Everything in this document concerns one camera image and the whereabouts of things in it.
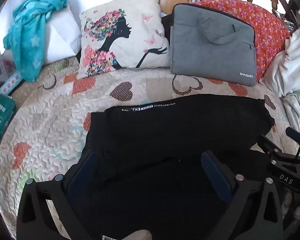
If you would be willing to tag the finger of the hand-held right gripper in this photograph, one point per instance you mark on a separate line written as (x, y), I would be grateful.
(295, 133)
(268, 146)

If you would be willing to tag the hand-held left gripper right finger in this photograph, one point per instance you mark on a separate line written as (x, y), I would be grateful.
(215, 172)

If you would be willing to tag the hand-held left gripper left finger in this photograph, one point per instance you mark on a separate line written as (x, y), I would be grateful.
(82, 173)

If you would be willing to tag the black pants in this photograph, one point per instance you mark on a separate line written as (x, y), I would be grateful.
(152, 135)

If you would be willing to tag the heart print quilt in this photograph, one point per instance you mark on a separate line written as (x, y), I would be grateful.
(52, 120)

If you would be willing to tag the white crumpled cloth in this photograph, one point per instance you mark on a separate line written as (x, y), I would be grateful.
(290, 67)

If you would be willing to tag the green box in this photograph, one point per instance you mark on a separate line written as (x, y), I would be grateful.
(0, 120)

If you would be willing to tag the red floral cushion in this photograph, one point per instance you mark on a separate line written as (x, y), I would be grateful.
(267, 30)

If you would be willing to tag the grey laptop bag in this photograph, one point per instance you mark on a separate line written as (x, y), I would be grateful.
(202, 60)

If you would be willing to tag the paint palette box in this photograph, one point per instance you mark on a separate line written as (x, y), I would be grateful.
(11, 82)

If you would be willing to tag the dark cloth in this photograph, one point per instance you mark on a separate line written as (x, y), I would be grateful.
(290, 15)

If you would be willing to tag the white pillow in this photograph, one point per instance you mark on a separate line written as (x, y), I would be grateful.
(62, 30)

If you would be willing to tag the teal star blanket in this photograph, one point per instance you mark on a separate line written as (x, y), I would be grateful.
(27, 37)

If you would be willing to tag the printed throw pillow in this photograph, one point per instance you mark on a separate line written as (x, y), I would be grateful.
(140, 30)

